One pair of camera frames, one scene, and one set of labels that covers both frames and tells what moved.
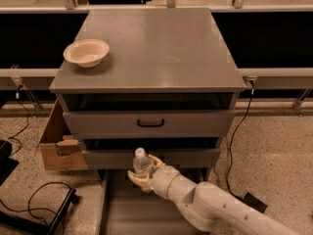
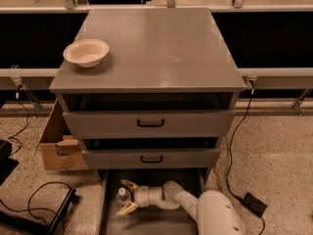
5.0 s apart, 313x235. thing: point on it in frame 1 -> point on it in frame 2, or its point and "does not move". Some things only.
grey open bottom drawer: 127,207 does not move
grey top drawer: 149,122 does not move
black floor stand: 10,219 does not move
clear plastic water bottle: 142,164 -> 122,198
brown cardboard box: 61,150 does not move
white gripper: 162,179 -> 142,195
